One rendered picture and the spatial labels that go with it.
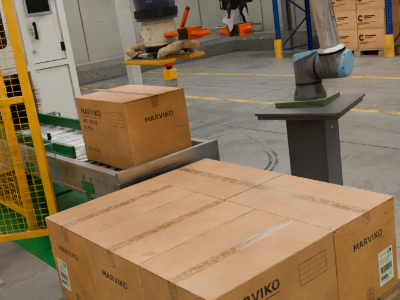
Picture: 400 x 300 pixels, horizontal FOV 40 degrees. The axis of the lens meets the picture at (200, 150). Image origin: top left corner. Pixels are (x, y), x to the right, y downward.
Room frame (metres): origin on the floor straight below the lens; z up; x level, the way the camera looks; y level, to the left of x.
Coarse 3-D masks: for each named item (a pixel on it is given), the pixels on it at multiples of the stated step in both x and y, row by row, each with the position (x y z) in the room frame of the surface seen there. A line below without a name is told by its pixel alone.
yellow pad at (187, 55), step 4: (184, 48) 2.89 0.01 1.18; (184, 52) 2.88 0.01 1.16; (188, 52) 2.85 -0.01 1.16; (192, 52) 2.84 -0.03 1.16; (196, 52) 2.84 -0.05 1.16; (200, 52) 2.84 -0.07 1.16; (152, 56) 3.05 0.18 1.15; (168, 56) 2.94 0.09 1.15; (172, 56) 2.91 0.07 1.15; (176, 56) 2.88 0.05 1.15; (180, 56) 2.86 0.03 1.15; (184, 56) 2.83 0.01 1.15; (188, 56) 2.81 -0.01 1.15; (192, 56) 2.81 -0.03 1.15; (196, 56) 2.82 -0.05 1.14
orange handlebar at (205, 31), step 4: (176, 28) 3.19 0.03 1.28; (208, 28) 2.60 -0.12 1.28; (244, 28) 2.38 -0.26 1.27; (248, 28) 2.38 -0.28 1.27; (172, 32) 2.78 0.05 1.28; (176, 32) 2.74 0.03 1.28; (192, 32) 2.64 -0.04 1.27; (196, 32) 2.62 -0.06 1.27; (200, 32) 2.60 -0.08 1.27; (204, 32) 2.57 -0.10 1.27; (208, 32) 2.55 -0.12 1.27; (220, 32) 2.49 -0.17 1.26; (224, 32) 2.47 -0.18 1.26; (140, 36) 2.98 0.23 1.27; (164, 36) 2.82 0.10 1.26; (168, 36) 2.79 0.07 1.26; (172, 36) 2.78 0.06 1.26
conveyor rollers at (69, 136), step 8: (40, 128) 4.70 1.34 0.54; (48, 128) 4.65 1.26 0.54; (56, 128) 4.60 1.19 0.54; (64, 128) 4.55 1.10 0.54; (56, 136) 4.22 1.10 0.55; (64, 136) 4.17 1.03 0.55; (72, 136) 4.19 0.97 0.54; (80, 136) 4.14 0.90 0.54; (72, 144) 3.90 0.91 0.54; (80, 144) 3.84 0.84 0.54; (80, 152) 3.63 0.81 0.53; (80, 160) 3.36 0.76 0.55; (88, 160) 3.37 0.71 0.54; (112, 168) 3.07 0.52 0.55
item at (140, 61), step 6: (138, 54) 2.89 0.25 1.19; (156, 54) 2.77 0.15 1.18; (132, 60) 2.89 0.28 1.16; (138, 60) 2.85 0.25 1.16; (144, 60) 2.81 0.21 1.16; (150, 60) 2.77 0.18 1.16; (156, 60) 2.73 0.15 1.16; (162, 60) 2.69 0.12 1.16; (168, 60) 2.71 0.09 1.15; (174, 60) 2.73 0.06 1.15
